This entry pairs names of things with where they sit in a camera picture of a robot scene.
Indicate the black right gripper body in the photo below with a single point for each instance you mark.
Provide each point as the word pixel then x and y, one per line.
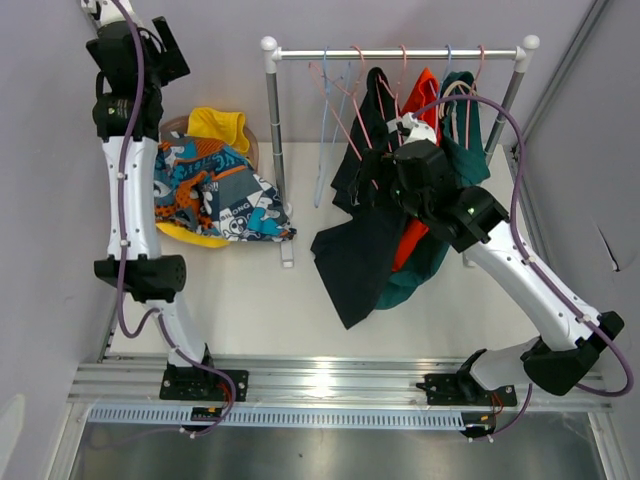
pixel 409 200

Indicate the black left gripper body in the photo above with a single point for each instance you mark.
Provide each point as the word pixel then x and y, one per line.
pixel 155 83

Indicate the teal green shorts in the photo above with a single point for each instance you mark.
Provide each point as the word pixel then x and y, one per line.
pixel 461 138

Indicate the dark navy shorts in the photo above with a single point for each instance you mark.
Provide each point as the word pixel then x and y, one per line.
pixel 354 259

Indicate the yellow shorts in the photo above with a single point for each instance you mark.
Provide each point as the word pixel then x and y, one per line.
pixel 182 235

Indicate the patterned blue orange shorts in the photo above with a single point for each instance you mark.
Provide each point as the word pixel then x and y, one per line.
pixel 204 187

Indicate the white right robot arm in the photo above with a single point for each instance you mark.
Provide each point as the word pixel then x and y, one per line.
pixel 571 334

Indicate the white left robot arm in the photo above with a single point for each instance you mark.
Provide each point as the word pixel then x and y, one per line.
pixel 127 114

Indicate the pink translucent plastic basket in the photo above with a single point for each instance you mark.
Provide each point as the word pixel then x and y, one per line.
pixel 206 122

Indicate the silver clothes rack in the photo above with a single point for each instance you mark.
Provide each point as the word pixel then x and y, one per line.
pixel 400 52

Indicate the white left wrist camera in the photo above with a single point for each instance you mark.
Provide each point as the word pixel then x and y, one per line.
pixel 104 12

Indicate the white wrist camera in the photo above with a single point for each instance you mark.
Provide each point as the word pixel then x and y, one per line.
pixel 409 129
pixel 104 12

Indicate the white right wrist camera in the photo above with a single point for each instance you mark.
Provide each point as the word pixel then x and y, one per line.
pixel 409 129

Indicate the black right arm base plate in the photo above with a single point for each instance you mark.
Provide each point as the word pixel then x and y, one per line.
pixel 445 389

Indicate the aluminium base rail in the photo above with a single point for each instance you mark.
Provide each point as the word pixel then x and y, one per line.
pixel 321 392

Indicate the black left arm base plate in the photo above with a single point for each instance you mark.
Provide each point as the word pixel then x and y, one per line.
pixel 192 384

